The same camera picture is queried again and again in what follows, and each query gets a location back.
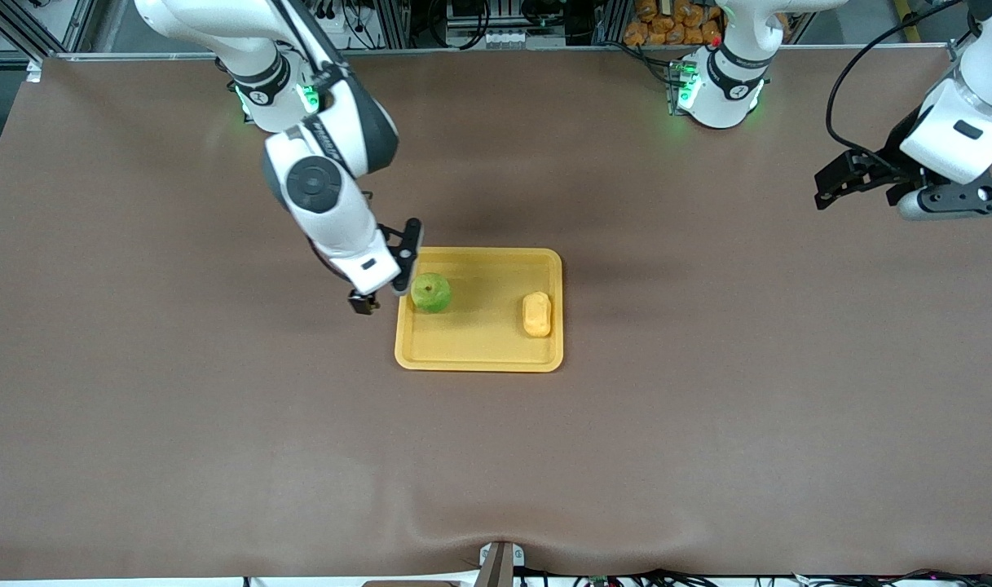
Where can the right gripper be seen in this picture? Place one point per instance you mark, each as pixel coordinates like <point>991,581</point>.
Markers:
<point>362,302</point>

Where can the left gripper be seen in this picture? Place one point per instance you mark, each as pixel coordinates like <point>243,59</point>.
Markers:
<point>889,162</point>

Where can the green apple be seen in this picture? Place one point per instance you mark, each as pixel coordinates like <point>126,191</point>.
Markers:
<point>431,293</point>

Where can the yellow potato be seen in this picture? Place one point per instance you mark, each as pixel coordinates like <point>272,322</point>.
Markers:
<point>537,315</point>

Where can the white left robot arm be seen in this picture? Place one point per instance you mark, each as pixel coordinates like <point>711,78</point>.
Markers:
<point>724,94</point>

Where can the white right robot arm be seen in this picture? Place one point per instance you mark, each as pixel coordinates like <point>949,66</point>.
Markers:
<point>332,204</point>

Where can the yellow plastic tray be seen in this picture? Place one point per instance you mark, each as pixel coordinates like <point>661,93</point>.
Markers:
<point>479,342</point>

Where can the orange bagged items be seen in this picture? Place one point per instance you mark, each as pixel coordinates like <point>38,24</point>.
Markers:
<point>671,23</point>

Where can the white power strip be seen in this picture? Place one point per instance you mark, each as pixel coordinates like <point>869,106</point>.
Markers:
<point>487,37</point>

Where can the metal table corner bracket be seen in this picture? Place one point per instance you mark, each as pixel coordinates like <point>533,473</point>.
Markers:
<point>956,53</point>

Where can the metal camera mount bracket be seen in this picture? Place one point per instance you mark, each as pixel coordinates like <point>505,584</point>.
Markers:
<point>500,562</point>

